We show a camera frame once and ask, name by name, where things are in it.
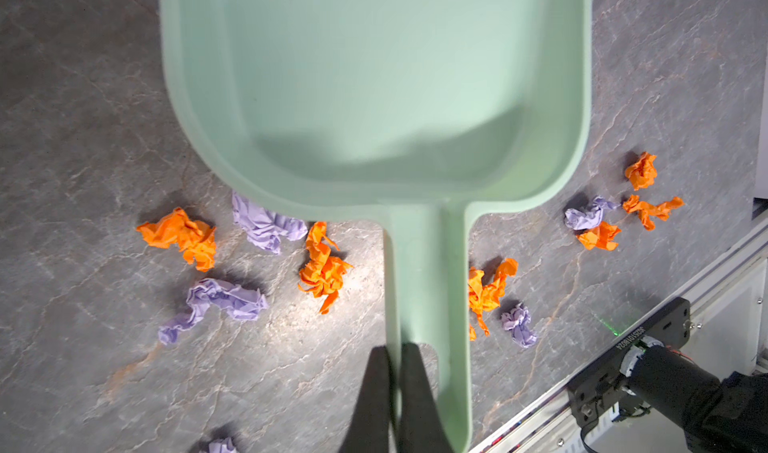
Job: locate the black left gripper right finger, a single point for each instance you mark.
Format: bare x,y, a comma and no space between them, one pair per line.
420,428

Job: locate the green plastic dustpan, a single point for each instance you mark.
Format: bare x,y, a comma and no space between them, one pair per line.
418,115

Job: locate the aluminium front rail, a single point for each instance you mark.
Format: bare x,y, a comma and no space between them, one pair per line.
728,333

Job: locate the orange paper scrap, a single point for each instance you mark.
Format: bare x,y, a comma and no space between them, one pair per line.
602,237
486,297
323,274
642,173
195,239
647,212

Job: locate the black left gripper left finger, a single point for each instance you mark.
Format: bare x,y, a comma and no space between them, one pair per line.
368,430

